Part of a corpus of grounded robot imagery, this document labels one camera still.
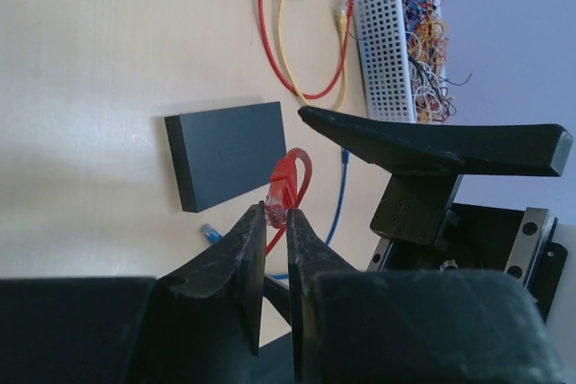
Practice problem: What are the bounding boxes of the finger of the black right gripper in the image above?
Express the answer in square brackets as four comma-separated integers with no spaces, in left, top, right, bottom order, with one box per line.
[256,276,295,383]
[298,106,573,177]

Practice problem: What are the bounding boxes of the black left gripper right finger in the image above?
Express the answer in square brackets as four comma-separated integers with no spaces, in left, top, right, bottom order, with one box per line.
[287,210,564,383]

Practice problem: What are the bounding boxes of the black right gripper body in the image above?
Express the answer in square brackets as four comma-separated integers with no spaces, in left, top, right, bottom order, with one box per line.
[367,174,568,318]

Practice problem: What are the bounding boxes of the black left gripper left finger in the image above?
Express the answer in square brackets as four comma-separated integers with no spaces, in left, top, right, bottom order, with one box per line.
[1,203,266,383]

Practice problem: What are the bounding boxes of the orange-red ethernet cable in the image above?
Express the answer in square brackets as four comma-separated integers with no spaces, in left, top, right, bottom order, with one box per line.
[263,147,314,257]

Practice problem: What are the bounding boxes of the long black network switch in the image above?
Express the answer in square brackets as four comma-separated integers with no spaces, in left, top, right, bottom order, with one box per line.
[164,102,287,213]

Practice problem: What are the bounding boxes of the yellow ethernet cable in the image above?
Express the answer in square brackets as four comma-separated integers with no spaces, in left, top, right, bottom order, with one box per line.
[275,0,351,112]

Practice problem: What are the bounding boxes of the blue ethernet cable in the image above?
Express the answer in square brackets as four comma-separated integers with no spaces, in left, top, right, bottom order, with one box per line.
[199,147,352,281]

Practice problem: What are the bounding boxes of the white plastic wire bin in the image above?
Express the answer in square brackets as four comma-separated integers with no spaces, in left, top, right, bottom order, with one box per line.
[353,0,455,124]

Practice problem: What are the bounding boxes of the red ethernet cable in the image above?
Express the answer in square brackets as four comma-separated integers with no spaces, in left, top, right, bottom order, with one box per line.
[254,0,357,101]

